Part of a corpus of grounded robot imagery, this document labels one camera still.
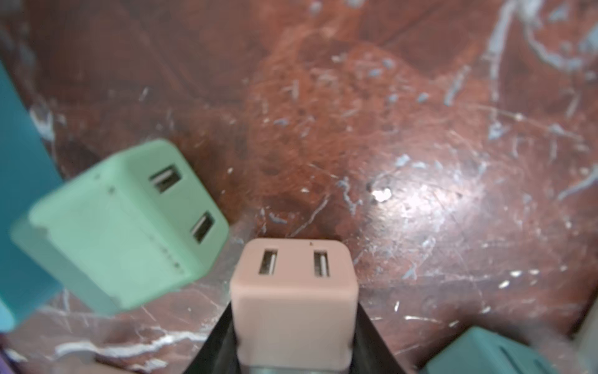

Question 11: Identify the pink cube charger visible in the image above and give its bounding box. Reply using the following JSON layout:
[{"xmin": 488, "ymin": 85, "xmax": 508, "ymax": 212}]
[{"xmin": 230, "ymin": 238, "xmax": 359, "ymax": 372}]

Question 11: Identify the blue power strip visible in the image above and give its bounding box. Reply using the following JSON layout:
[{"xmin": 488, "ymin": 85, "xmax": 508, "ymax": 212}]
[{"xmin": 1, "ymin": 67, "xmax": 62, "ymax": 333}]

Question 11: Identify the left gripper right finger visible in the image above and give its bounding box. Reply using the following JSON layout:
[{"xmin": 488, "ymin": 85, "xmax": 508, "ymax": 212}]
[{"xmin": 350, "ymin": 303, "xmax": 406, "ymax": 374}]

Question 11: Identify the green cube charger by strip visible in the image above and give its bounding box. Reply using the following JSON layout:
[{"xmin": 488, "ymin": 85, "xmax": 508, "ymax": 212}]
[{"xmin": 9, "ymin": 139, "xmax": 229, "ymax": 315}]

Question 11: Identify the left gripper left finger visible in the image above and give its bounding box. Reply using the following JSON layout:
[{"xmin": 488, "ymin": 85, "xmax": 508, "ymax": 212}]
[{"xmin": 183, "ymin": 303, "xmax": 241, "ymax": 374}]

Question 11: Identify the teal cube charger centre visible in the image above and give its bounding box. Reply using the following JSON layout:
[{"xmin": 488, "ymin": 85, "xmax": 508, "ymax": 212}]
[{"xmin": 420, "ymin": 327, "xmax": 556, "ymax": 374}]

